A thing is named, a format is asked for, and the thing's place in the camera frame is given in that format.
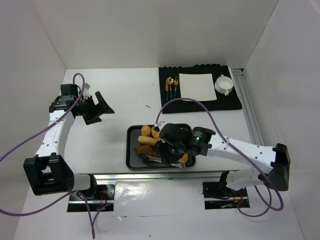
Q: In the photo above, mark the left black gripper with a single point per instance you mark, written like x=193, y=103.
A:
x=92, y=110

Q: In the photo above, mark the gold fork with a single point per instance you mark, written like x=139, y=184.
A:
x=176, y=83

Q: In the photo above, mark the glazed donut left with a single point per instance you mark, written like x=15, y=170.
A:
x=146, y=140

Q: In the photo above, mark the black baking tray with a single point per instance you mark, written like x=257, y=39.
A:
x=141, y=162

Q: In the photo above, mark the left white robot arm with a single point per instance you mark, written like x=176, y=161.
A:
x=48, y=171

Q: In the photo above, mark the striped long bread roll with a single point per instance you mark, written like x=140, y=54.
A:
x=155, y=133

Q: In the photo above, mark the black placemat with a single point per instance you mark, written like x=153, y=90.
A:
x=222, y=103

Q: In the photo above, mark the aluminium front rail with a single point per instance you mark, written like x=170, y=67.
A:
x=158, y=176

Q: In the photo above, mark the glazed donut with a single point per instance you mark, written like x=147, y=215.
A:
x=146, y=140
x=184, y=158

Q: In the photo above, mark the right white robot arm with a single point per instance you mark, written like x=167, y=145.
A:
x=268, y=165

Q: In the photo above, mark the chocolate croissant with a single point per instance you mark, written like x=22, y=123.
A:
x=145, y=150

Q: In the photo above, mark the white cup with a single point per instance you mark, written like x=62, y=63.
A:
x=224, y=85

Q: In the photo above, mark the gold knife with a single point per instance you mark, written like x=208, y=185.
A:
x=167, y=90

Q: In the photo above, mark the gold spoon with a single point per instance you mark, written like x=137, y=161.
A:
x=170, y=83

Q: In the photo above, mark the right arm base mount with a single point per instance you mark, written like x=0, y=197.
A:
x=217, y=198

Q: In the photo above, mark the metal tongs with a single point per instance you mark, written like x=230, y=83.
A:
x=158, y=162

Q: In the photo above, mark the glazed donut right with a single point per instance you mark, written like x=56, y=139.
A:
x=184, y=158

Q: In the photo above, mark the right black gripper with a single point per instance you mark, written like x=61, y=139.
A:
x=164, y=149

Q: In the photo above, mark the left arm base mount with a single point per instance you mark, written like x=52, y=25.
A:
x=92, y=197

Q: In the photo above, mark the small round bun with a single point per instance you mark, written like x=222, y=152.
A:
x=145, y=130

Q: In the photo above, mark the white square plate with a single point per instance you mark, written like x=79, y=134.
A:
x=199, y=87

